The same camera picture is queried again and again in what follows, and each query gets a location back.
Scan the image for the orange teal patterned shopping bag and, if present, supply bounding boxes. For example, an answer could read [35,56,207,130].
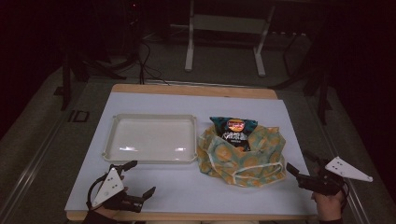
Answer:
[196,124,288,189]

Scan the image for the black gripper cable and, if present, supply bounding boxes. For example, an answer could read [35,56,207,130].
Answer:
[86,172,110,210]

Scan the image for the white metal stand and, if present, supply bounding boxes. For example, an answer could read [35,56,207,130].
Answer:
[184,0,276,77]

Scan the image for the person's left hand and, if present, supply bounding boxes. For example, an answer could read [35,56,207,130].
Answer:
[92,204,123,219]

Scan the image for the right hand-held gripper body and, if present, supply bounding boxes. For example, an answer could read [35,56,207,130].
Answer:
[296,156,374,197]

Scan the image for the wooden table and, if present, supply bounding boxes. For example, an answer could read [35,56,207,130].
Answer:
[65,83,320,222]

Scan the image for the white plastic tray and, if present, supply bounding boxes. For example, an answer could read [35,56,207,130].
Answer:
[102,113,199,165]

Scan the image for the black chips bag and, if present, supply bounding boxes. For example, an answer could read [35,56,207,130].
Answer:
[209,116,260,153]

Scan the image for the black floor cables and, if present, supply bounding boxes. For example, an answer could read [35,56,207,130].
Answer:
[136,40,171,86]

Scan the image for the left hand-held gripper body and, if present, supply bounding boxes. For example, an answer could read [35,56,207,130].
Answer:
[92,167,146,214]

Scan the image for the dark metal stand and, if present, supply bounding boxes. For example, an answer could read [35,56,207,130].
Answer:
[54,46,127,111]
[270,31,332,125]

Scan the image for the white table sheet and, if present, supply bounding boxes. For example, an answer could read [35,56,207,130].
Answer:
[64,91,318,217]

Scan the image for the person's right hand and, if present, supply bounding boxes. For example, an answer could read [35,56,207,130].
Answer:
[311,190,347,222]

